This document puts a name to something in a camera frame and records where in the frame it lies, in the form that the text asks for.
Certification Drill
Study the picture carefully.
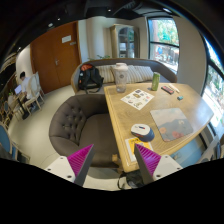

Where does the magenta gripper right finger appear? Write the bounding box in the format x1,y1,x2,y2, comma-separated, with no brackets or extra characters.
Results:
134,144,161,185

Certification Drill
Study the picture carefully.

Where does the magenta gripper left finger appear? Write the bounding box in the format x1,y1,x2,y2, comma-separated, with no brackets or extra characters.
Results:
67,144,95,186

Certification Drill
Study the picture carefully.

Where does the white and blue computer mouse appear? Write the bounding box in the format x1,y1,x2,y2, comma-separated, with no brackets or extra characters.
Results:
131,124,155,142

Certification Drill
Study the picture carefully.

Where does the grey patterned mouse pad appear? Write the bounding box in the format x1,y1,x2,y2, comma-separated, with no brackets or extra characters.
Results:
151,108,193,142

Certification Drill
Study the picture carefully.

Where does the black bag under table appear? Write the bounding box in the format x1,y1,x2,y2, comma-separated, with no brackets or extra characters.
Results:
117,170,144,190

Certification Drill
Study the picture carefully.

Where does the yellow paper sheet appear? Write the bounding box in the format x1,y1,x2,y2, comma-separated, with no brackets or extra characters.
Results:
125,137,152,162

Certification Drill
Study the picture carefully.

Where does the white sticker sheet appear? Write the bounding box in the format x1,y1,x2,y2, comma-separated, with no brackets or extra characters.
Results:
122,89,154,110

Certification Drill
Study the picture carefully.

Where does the small teal object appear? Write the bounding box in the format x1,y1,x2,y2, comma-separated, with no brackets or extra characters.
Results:
177,96,184,101

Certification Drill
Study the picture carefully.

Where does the black and red remote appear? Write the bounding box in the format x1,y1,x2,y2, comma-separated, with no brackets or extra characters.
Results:
161,86,174,95

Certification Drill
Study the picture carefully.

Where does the blue chair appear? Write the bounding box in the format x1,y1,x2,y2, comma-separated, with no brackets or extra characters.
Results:
0,122,18,159

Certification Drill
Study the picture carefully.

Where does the white wooden chair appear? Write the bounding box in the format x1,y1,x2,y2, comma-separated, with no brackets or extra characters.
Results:
24,76,43,112

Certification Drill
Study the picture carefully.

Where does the black backpack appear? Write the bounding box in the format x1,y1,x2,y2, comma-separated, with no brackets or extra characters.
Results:
78,63,104,93

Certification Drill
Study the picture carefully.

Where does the grey curved sofa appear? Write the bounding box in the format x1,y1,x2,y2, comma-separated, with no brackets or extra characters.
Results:
70,58,179,95

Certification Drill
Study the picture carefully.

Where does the green drink can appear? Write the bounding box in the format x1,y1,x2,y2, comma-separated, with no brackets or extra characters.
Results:
151,72,160,91

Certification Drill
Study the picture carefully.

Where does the striped beige cushion right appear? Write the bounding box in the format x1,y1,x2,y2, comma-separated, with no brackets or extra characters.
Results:
127,65,153,83

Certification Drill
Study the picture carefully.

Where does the striped beige cushion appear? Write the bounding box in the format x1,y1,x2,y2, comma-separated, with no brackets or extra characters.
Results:
127,65,153,83
97,65,114,83

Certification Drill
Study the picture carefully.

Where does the striped beige cushion left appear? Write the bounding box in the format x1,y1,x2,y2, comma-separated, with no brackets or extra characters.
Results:
97,65,114,83

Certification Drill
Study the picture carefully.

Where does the open laptop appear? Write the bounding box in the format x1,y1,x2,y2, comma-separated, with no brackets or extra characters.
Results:
14,84,22,95

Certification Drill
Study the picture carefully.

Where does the clear shaker bottle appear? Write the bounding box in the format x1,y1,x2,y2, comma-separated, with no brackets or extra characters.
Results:
114,63,128,93

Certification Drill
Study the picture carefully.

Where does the seated person in white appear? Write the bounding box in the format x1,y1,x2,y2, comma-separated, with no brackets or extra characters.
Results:
20,72,37,100

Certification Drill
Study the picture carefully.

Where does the brown wooden door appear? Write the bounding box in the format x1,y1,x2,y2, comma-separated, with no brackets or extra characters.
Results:
30,22,81,93

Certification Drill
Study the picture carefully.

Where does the glass door cabinet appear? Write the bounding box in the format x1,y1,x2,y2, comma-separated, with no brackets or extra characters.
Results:
110,24,139,58

